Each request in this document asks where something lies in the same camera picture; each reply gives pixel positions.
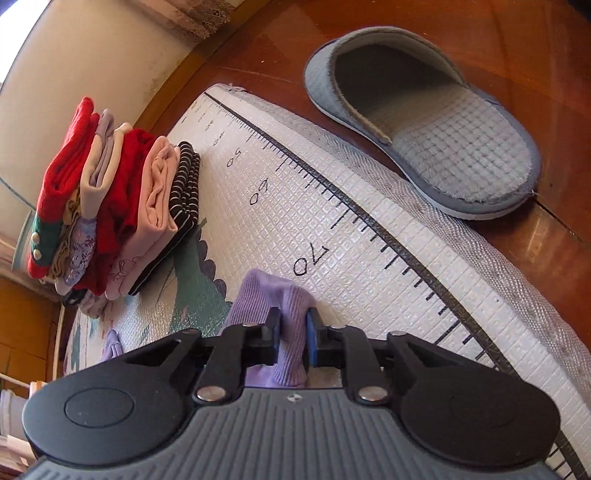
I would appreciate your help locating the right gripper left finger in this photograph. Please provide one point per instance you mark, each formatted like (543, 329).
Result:
(224, 359)

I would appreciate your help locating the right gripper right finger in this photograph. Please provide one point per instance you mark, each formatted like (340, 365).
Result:
(349, 350)

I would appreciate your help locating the purple sweatshirt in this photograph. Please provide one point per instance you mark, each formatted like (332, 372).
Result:
(173, 359)

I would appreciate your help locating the cartoon foam play mat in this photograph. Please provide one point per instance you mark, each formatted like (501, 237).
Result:
(279, 194)

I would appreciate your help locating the red folded sweater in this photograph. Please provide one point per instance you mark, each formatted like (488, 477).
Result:
(87, 206)

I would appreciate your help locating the striped folded garment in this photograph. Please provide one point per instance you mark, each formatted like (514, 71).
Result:
(183, 218)

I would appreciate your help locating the pink folded garment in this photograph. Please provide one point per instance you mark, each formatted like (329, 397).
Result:
(154, 223)

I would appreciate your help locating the grey slipper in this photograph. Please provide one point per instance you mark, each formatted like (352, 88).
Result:
(462, 149)

